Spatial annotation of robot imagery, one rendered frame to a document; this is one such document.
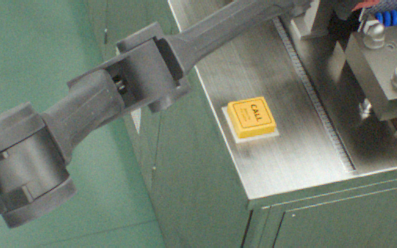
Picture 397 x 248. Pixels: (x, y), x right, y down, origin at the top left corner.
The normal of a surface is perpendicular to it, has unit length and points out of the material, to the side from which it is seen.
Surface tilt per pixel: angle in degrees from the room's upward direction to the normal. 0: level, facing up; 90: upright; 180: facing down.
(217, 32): 41
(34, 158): 37
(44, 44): 0
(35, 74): 0
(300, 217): 90
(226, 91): 0
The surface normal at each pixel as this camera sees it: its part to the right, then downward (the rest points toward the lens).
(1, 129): 0.25, 0.03
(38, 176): 0.43, -0.08
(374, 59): 0.11, -0.61
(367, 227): 0.30, 0.77
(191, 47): 0.69, -0.25
